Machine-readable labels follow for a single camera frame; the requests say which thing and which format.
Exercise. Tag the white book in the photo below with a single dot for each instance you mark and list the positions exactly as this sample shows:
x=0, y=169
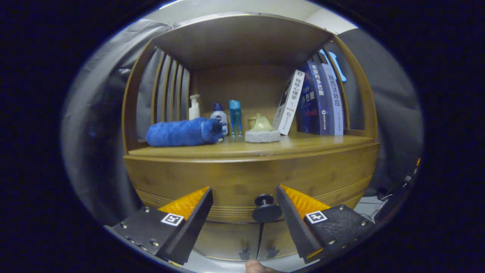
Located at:
x=290, y=102

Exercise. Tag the white pump bottle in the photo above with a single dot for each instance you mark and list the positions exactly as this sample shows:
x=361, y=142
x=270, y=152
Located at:
x=194, y=112

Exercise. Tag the wooden countertop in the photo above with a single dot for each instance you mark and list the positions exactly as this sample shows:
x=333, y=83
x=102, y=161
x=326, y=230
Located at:
x=303, y=144

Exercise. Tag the wooden cabinet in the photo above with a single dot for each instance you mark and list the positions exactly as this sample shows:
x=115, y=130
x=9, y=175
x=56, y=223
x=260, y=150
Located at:
x=242, y=41

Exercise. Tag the green scrub brush white sponge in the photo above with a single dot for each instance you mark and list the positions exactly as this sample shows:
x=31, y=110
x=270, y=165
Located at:
x=261, y=134

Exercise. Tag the rolled blue towel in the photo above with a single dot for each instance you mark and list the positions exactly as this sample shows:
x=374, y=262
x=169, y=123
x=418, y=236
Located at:
x=178, y=132

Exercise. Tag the wooden cabinet door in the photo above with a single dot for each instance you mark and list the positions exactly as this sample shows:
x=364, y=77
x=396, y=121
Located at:
x=223, y=239
x=274, y=239

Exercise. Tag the clear blue bottle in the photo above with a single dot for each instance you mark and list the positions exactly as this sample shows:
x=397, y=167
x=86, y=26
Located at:
x=235, y=117

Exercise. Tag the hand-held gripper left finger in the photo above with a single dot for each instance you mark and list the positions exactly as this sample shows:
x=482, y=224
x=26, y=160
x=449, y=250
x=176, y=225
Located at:
x=195, y=223

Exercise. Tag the dark blue book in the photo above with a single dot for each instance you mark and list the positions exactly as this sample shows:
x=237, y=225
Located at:
x=318, y=102

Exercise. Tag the white bottle with blue cap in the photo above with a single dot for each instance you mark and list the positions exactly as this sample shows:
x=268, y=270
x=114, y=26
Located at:
x=219, y=115

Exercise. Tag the beige lidded tea cup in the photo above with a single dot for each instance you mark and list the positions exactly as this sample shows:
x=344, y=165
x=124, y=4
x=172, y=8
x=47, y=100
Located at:
x=252, y=120

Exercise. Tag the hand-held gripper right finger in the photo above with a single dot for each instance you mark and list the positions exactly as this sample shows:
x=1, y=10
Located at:
x=293, y=223

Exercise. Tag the pale lavender book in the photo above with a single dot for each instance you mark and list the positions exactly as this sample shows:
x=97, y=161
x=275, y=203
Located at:
x=335, y=102

